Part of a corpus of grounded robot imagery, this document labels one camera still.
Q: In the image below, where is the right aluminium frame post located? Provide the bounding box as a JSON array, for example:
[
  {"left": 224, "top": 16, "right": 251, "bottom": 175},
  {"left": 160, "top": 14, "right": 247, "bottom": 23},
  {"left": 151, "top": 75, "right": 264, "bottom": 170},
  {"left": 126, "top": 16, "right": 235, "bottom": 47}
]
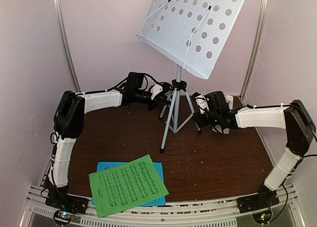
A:
[{"left": 239, "top": 0, "right": 269, "bottom": 105}]

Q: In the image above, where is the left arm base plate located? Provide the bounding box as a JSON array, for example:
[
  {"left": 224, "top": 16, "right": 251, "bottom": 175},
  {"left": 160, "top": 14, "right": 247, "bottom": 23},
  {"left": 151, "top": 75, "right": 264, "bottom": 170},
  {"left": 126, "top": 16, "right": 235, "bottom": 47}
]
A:
[{"left": 45, "top": 195, "right": 89, "bottom": 214}]

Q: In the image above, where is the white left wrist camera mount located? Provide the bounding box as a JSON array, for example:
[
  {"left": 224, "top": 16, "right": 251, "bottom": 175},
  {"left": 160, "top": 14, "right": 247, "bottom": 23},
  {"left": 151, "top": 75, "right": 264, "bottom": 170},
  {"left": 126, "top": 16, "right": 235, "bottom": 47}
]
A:
[{"left": 150, "top": 84, "right": 163, "bottom": 100}]

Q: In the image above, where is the white metronome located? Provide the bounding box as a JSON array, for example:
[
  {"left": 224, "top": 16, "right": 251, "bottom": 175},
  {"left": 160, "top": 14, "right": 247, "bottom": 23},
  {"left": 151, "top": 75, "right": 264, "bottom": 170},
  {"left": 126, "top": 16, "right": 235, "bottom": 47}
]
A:
[{"left": 212, "top": 94, "right": 234, "bottom": 135}]

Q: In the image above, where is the left aluminium frame post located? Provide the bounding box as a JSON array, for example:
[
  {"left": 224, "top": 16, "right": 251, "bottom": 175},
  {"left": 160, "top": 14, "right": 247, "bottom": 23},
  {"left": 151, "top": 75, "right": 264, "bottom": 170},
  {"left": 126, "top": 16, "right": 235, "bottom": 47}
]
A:
[{"left": 53, "top": 0, "right": 81, "bottom": 92}]

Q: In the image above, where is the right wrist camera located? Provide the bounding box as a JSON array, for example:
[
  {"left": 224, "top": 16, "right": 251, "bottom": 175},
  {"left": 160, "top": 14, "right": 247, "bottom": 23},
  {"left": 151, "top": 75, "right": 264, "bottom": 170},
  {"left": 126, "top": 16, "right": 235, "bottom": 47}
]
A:
[{"left": 193, "top": 92, "right": 209, "bottom": 114}]

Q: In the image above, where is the aluminium front rail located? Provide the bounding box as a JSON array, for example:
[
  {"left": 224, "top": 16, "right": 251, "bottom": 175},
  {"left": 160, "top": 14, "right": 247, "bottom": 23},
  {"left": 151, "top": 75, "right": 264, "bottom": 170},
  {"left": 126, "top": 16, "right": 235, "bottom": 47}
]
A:
[{"left": 19, "top": 185, "right": 306, "bottom": 227}]

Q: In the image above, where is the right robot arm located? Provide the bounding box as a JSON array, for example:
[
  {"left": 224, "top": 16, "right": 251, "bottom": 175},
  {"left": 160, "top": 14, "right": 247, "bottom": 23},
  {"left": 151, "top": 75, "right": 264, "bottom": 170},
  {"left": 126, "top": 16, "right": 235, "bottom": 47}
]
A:
[{"left": 193, "top": 91, "right": 317, "bottom": 208}]

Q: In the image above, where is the aluminium frame post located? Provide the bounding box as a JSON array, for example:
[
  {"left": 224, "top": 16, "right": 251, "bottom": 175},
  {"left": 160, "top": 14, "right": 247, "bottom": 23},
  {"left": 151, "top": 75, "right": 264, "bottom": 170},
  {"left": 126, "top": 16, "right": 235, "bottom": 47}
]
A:
[
  {"left": 53, "top": 0, "right": 81, "bottom": 92},
  {"left": 239, "top": 0, "right": 269, "bottom": 105}
]

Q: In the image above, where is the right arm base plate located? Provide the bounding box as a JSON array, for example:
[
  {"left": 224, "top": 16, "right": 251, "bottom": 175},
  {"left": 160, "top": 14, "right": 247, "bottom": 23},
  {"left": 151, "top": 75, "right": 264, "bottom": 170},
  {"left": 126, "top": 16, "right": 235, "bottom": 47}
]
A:
[{"left": 236, "top": 194, "right": 280, "bottom": 214}]

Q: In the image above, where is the white perforated music stand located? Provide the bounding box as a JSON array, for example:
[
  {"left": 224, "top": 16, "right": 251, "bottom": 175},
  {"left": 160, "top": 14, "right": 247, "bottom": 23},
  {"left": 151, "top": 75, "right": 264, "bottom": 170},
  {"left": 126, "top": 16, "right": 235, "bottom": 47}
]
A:
[{"left": 137, "top": 0, "right": 245, "bottom": 153}]

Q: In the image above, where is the green sheet music page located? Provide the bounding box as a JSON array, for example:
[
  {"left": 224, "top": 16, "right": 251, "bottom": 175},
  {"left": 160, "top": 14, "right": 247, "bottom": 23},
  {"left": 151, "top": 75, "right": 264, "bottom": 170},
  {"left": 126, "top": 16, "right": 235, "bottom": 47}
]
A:
[{"left": 89, "top": 155, "right": 169, "bottom": 218}]

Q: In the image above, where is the blue sheet music page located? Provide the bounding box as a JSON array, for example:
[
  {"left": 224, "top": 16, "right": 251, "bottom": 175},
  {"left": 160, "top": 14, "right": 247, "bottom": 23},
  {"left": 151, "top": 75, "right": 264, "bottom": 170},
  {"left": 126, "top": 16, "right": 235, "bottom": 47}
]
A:
[{"left": 97, "top": 162, "right": 166, "bottom": 207}]

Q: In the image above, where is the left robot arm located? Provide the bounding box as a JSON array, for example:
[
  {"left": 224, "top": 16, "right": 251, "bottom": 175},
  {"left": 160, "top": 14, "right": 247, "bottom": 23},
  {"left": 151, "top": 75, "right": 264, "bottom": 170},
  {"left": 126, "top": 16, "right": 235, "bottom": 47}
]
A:
[{"left": 45, "top": 72, "right": 172, "bottom": 209}]

